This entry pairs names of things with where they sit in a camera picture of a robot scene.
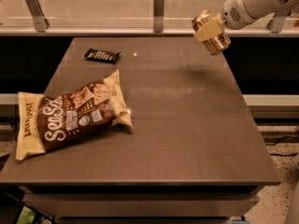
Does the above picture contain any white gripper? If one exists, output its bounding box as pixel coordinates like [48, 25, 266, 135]
[193, 0, 253, 42]

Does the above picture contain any orange soda can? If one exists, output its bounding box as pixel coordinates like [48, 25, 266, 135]
[192, 9, 231, 55]

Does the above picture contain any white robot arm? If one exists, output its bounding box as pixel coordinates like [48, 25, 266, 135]
[192, 0, 299, 224]

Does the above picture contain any black candy bar wrapper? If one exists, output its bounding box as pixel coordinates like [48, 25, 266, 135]
[84, 49, 120, 63]

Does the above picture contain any glass railing panel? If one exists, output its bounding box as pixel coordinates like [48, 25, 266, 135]
[0, 0, 226, 29]

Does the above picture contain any brown chips bag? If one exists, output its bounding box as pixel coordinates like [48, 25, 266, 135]
[16, 71, 132, 161]

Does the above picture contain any green item under table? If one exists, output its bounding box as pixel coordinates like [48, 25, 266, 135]
[12, 203, 57, 224]

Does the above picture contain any middle metal railing bracket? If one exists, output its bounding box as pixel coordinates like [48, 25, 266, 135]
[153, 0, 164, 33]

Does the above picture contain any metal railing bracket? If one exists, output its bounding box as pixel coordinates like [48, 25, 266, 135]
[25, 0, 50, 32]
[153, 0, 164, 33]
[267, 9, 292, 33]

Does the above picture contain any right metal railing bracket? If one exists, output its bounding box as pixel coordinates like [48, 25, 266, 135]
[267, 9, 292, 33]

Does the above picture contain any black floor cable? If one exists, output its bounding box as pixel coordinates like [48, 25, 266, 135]
[264, 135, 299, 158]

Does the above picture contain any left metal railing bracket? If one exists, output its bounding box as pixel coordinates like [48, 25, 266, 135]
[25, 0, 50, 32]

